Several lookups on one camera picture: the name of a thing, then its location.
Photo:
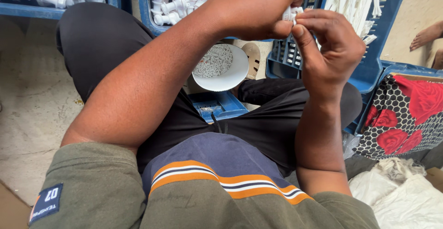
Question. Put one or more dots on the heap of small white pins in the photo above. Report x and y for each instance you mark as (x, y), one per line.
(214, 61)

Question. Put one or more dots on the white woven sack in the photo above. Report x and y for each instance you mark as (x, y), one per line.
(405, 201)

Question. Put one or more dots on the blue crate under floral cushion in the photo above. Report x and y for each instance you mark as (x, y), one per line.
(398, 69)

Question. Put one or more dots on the clear plastic bag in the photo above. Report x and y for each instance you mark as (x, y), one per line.
(350, 144)

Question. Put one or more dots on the tan rubber sandal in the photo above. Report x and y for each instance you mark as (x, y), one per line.
(253, 57)

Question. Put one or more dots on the small white plastic tap part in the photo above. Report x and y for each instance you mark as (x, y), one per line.
(290, 13)

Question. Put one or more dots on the red rose floral cushion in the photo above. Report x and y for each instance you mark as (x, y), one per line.
(405, 118)

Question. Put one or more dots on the brown cardboard box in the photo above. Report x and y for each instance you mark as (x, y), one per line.
(435, 177)

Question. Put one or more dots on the person's right hand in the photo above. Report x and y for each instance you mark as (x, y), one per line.
(328, 59)

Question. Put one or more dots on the person's left hand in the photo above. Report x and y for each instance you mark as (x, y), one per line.
(249, 11)

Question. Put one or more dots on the white round bowl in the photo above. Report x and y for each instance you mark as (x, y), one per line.
(228, 78)

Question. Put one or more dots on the small blue plastic crate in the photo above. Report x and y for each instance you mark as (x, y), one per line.
(221, 104)

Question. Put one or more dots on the person's olive striped shirt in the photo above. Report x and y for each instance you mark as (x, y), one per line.
(207, 208)

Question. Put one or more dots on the person's black trousers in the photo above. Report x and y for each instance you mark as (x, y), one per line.
(100, 45)

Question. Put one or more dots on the blue slotted plastic crate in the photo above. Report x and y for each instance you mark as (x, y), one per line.
(367, 70)

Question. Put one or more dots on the brown cardboard sheet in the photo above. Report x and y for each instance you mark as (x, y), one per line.
(12, 210)

